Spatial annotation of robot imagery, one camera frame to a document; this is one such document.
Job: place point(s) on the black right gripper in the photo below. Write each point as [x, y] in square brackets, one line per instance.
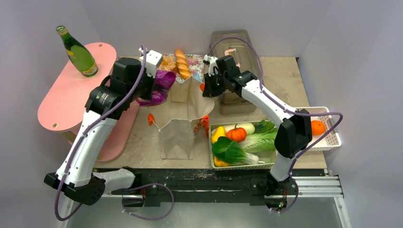
[208, 85]

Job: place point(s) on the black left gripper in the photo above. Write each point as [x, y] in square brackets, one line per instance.
[151, 81]

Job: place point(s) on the bread baguette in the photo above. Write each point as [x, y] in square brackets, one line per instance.
[182, 64]

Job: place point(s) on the beige tote bag orange handles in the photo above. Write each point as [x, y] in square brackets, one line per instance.
[178, 119]

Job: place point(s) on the yellow bell pepper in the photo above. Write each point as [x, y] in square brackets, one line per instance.
[219, 163]
[217, 133]

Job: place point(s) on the orange mini pumpkin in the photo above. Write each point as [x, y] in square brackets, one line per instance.
[237, 134]

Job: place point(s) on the green bok choy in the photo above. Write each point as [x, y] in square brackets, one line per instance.
[231, 152]

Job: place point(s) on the napa cabbage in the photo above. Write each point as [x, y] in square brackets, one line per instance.
[260, 142]

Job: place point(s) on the orange fruit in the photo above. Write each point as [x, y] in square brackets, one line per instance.
[317, 127]

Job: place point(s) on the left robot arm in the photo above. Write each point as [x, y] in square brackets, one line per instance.
[131, 78]

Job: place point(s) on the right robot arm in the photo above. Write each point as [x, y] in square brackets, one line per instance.
[294, 126]

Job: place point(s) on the floral tray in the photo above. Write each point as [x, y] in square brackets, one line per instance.
[194, 61]

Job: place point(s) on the orange bundt cake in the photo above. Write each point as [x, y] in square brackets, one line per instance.
[168, 64]

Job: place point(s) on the grey transparent lidded box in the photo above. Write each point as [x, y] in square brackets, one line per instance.
[235, 43]

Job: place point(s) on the green glass bottle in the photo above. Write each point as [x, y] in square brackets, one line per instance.
[78, 54]

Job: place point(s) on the pink two-tier shelf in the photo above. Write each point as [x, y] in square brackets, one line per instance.
[62, 109]

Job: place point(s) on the green plastic basket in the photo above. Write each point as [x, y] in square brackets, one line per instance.
[266, 159]

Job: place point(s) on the white plastic basket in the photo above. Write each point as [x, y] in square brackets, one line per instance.
[332, 140]

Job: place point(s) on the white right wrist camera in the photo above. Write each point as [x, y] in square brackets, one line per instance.
[210, 61]

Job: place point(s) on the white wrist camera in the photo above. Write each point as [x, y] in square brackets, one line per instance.
[151, 60]
[210, 61]

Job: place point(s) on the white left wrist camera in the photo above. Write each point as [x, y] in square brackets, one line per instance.
[151, 60]

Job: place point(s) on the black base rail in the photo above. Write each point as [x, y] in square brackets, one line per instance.
[166, 195]

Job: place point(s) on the aluminium frame rail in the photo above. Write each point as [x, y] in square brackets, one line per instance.
[318, 185]

